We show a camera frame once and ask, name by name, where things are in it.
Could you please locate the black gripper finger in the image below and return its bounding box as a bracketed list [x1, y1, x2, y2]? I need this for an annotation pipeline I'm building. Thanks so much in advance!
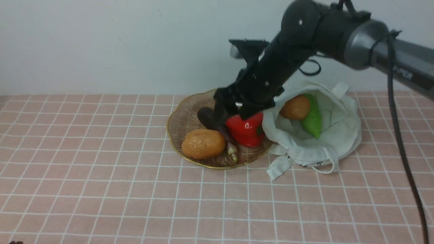
[213, 89, 239, 125]

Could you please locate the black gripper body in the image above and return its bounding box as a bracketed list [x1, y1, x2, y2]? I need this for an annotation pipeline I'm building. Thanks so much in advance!
[234, 44, 307, 105]

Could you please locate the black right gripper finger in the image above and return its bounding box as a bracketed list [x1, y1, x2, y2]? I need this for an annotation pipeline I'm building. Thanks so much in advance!
[240, 98, 276, 120]

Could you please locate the red bell pepper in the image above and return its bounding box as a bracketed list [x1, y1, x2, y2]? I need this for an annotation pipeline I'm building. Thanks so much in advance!
[226, 113, 265, 148]

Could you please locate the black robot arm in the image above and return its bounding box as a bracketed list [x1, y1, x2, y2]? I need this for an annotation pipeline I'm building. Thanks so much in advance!
[213, 0, 434, 124]

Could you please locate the brown potato in bag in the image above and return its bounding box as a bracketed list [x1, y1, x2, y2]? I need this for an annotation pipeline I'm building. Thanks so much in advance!
[279, 95, 311, 121]

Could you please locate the white cloth bag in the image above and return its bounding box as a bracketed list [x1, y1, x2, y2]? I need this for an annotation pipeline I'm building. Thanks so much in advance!
[262, 80, 362, 180]

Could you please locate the dark purple eggplant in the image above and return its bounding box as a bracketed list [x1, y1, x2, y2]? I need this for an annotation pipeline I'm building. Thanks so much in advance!
[197, 107, 238, 163]

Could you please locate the brown potato in basket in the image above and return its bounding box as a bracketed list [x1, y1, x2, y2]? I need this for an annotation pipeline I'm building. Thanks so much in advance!
[181, 128, 226, 160]

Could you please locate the green pepper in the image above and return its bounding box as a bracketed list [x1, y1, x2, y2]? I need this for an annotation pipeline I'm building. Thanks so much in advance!
[300, 93, 322, 138]

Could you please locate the pink checked tablecloth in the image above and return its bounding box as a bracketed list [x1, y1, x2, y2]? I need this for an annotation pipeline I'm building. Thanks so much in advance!
[0, 92, 423, 244]

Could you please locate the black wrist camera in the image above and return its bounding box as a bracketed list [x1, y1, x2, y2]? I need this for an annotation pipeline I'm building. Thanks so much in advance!
[229, 39, 270, 65]

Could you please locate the gold wire basket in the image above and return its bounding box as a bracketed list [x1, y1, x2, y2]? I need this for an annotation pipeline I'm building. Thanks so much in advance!
[166, 89, 273, 170]

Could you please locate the black cable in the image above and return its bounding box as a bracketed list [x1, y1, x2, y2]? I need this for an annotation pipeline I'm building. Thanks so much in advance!
[298, 30, 430, 244]

